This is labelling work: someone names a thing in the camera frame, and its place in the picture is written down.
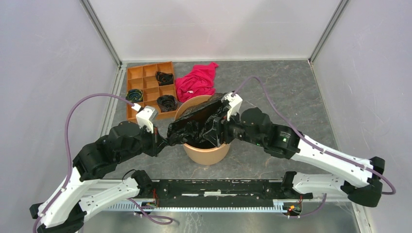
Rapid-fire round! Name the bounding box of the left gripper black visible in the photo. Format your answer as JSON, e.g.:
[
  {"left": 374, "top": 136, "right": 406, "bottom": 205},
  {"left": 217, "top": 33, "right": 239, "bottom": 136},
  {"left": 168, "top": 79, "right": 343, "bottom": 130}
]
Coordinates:
[{"left": 118, "top": 121, "right": 171, "bottom": 163}]

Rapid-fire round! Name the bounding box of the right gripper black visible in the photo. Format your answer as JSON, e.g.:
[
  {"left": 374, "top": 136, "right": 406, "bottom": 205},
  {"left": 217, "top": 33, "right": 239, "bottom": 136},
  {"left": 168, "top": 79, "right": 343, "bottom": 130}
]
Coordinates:
[{"left": 203, "top": 105, "right": 265, "bottom": 147}]

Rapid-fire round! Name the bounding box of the black trash bag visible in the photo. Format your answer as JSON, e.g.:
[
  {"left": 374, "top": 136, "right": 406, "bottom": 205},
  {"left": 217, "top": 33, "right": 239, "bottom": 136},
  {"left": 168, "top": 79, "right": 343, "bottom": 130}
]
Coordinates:
[{"left": 167, "top": 93, "right": 224, "bottom": 149}]

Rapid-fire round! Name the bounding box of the orange trash bin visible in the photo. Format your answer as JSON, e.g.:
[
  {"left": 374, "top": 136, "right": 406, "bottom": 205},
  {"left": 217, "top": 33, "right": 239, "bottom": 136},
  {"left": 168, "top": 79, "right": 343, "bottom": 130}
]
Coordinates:
[{"left": 174, "top": 95, "right": 230, "bottom": 165}]

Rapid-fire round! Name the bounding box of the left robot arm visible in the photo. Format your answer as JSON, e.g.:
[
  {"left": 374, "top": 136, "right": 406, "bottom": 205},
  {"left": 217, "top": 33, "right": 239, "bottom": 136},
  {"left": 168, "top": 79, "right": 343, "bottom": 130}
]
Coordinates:
[{"left": 30, "top": 121, "right": 168, "bottom": 233}]

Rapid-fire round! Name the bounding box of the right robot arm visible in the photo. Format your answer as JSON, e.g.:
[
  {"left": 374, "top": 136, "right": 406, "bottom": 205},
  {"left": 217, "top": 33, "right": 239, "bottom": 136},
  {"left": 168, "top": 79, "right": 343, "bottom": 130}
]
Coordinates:
[{"left": 203, "top": 108, "right": 385, "bottom": 207}]

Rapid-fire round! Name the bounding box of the rolled black bag bottom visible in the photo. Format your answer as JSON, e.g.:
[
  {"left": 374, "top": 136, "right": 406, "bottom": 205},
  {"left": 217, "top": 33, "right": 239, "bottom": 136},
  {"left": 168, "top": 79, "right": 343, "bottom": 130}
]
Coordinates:
[{"left": 156, "top": 95, "right": 178, "bottom": 112}]

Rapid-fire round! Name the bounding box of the rolled black bag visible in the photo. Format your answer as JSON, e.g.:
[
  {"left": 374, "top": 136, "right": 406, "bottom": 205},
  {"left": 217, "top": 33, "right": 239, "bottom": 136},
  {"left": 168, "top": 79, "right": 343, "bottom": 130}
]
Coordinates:
[
  {"left": 126, "top": 89, "right": 143, "bottom": 103},
  {"left": 156, "top": 95, "right": 178, "bottom": 112},
  {"left": 155, "top": 71, "right": 174, "bottom": 86}
]

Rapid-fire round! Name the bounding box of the rolled black bag left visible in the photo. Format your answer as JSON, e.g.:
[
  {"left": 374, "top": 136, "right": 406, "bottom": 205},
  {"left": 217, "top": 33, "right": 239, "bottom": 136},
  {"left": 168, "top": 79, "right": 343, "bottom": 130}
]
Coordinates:
[{"left": 126, "top": 89, "right": 143, "bottom": 103}]

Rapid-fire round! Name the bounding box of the red cloth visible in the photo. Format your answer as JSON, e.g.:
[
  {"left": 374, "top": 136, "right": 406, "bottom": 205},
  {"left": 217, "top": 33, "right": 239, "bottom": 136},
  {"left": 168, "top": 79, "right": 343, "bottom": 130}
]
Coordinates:
[{"left": 175, "top": 62, "right": 219, "bottom": 102}]

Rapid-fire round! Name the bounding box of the rolled black bag top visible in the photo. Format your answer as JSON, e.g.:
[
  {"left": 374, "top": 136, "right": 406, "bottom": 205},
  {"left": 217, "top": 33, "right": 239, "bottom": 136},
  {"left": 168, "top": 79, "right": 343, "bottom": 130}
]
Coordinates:
[{"left": 155, "top": 71, "right": 174, "bottom": 86}]

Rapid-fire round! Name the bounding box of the orange compartment tray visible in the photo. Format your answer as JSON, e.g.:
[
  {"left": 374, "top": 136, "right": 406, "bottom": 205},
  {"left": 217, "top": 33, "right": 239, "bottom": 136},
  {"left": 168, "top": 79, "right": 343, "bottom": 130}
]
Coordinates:
[{"left": 126, "top": 62, "right": 177, "bottom": 119}]

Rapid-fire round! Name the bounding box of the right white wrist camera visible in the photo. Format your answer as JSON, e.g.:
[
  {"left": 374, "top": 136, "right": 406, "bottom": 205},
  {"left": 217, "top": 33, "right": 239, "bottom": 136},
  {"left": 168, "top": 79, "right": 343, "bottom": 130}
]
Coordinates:
[{"left": 221, "top": 92, "right": 242, "bottom": 121}]

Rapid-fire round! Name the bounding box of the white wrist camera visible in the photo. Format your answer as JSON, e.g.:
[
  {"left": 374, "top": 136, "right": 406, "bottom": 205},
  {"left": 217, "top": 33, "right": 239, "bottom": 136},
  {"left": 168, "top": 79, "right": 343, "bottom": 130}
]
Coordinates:
[
  {"left": 131, "top": 103, "right": 158, "bottom": 133},
  {"left": 221, "top": 92, "right": 242, "bottom": 121}
]

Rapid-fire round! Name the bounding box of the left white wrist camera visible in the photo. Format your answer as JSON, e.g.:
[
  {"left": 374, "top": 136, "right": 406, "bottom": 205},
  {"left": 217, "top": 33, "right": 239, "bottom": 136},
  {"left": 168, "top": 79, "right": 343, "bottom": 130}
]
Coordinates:
[{"left": 131, "top": 103, "right": 158, "bottom": 133}]

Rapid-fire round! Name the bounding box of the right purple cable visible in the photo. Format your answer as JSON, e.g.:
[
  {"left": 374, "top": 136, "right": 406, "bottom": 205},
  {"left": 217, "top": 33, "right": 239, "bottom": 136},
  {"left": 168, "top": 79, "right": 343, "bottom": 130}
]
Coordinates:
[{"left": 232, "top": 76, "right": 396, "bottom": 219}]

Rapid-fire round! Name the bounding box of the purple cable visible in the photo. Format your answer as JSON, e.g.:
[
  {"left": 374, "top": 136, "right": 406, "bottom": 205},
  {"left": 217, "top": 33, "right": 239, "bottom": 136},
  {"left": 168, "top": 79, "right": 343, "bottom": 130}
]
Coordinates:
[
  {"left": 32, "top": 93, "right": 174, "bottom": 233},
  {"left": 232, "top": 76, "right": 396, "bottom": 219}
]

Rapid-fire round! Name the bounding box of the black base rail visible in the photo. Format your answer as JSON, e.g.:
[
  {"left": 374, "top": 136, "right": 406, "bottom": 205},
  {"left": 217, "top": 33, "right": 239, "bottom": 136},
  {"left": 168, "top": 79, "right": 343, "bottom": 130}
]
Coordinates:
[{"left": 135, "top": 179, "right": 313, "bottom": 208}]

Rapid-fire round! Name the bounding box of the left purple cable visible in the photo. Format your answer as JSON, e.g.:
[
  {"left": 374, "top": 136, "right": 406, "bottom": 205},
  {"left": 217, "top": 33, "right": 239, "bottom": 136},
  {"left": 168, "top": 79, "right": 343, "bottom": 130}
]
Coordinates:
[{"left": 32, "top": 93, "right": 174, "bottom": 233}]

